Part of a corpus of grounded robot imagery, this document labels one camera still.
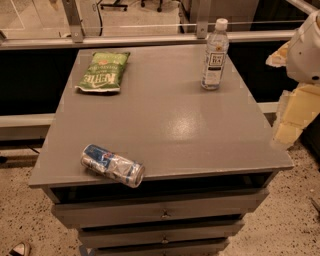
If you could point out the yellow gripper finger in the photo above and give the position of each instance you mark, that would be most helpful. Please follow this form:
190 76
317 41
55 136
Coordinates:
296 110
279 57

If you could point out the clear plastic water bottle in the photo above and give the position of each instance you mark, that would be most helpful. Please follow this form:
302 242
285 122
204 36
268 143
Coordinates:
215 55

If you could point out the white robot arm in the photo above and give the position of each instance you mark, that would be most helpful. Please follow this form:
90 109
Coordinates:
301 58

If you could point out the crushed redbull can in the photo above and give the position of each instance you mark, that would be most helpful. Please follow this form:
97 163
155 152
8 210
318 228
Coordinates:
112 166

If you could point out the grey drawer cabinet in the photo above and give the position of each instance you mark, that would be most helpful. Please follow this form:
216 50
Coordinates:
207 156

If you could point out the green chip bag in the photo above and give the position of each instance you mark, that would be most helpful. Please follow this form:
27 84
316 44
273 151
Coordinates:
104 74

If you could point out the shoe on floor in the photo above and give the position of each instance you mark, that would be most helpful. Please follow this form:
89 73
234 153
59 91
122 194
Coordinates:
21 249

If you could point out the metal railing frame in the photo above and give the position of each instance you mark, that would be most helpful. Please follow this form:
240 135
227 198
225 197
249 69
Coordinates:
42 38

